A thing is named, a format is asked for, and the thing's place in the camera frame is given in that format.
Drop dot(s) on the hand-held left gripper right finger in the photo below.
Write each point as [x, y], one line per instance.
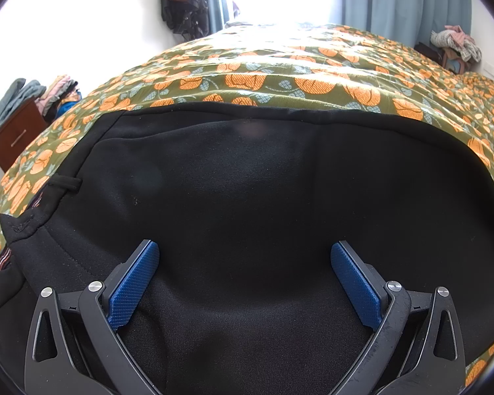
[356, 284]

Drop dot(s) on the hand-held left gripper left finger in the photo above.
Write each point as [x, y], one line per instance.
[134, 284]

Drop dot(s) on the black pants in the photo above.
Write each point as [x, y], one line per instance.
[247, 181]

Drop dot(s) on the blue cloth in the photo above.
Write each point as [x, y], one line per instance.
[68, 107]

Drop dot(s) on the brown wooden cabinet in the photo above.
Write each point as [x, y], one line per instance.
[16, 135]

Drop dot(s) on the green orange floral blanket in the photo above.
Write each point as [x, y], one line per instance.
[313, 86]

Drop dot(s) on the pile of folded clothes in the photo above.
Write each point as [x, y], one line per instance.
[55, 92]

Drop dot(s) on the grey cloth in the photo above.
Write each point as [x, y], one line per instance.
[12, 98]

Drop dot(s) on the wooden stool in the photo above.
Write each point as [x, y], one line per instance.
[457, 63]

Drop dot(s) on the black box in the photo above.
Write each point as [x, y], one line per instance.
[430, 51]

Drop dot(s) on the pile of crumpled clothes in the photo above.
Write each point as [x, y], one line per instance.
[453, 39]

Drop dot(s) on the grey-blue cloth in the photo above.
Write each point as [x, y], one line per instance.
[236, 24]

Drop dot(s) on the dark hanging coats and bags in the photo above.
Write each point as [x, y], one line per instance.
[181, 4]

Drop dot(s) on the wide blue curtain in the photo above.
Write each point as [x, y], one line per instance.
[395, 0]

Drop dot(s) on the narrow blue curtain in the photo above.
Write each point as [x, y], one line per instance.
[216, 0]

